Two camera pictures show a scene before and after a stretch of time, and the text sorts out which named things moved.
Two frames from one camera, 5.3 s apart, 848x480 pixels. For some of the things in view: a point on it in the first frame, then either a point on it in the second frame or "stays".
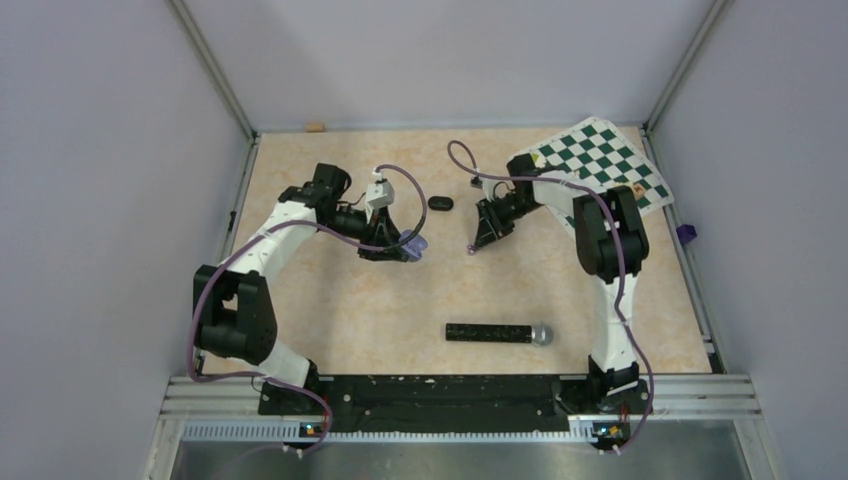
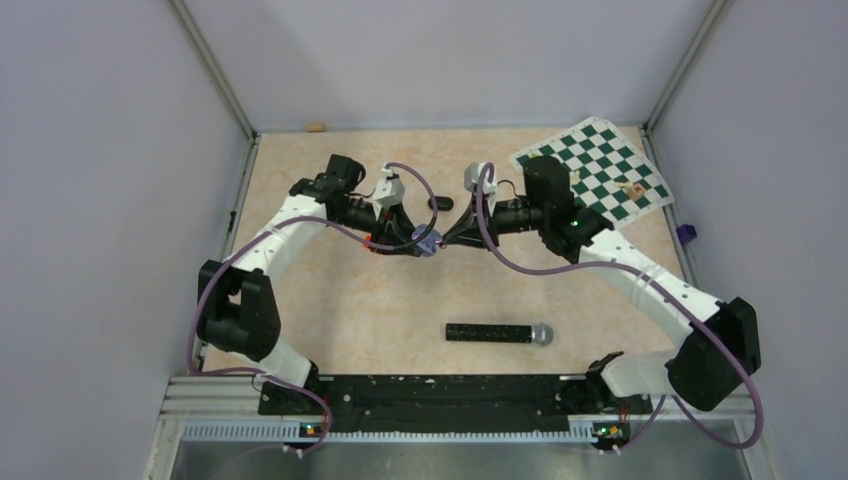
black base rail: (451, 404) stays
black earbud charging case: (440, 203) stays
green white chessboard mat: (593, 151) stays
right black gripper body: (500, 215) → (490, 230)
